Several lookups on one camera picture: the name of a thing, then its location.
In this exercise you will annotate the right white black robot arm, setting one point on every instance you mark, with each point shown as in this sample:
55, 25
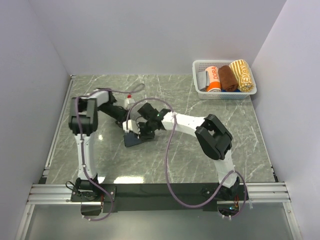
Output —
213, 137

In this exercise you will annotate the dark blue towel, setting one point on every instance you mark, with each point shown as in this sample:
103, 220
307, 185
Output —
131, 139

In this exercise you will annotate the grey folded towel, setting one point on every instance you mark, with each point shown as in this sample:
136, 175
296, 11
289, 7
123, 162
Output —
202, 81

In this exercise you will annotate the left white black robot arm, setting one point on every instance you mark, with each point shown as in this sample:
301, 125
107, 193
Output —
83, 122

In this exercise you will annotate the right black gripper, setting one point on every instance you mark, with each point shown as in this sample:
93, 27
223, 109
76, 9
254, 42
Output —
143, 135

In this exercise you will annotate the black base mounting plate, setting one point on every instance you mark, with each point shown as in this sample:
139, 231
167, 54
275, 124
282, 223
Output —
144, 196

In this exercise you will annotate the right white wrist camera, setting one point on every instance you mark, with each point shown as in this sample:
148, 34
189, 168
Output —
131, 126

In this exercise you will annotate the white plastic basket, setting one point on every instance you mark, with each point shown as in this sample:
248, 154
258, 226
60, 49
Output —
201, 65

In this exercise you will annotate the brown rolled towel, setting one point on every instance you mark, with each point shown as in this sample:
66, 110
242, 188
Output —
227, 78

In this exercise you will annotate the blue towel in basket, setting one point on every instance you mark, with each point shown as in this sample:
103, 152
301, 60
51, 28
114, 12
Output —
231, 92

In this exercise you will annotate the yellow striped rolled towel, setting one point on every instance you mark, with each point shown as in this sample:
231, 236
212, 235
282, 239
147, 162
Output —
241, 71

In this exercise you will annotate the orange white rolled towel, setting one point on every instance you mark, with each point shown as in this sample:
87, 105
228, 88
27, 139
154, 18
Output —
213, 80

